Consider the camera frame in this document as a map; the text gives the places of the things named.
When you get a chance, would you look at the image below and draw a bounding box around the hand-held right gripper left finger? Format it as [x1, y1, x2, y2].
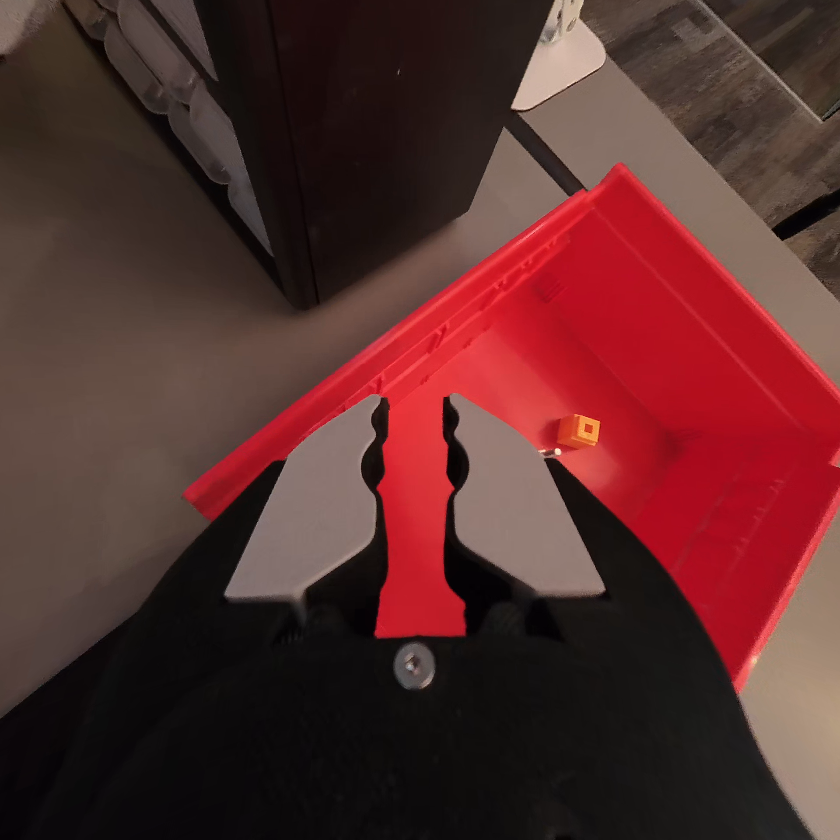
[224, 394, 388, 605]

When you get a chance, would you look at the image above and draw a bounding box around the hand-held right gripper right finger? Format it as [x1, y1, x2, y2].
[443, 394, 606, 599]

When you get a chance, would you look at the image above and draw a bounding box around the orange cube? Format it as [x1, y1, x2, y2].
[556, 413, 602, 451]

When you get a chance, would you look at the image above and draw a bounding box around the red storage bin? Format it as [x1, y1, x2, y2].
[182, 163, 840, 695]

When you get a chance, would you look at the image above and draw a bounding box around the black drawer cabinet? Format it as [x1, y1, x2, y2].
[66, 0, 559, 311]

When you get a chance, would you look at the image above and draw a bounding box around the white stand base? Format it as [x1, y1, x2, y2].
[511, 0, 606, 112]

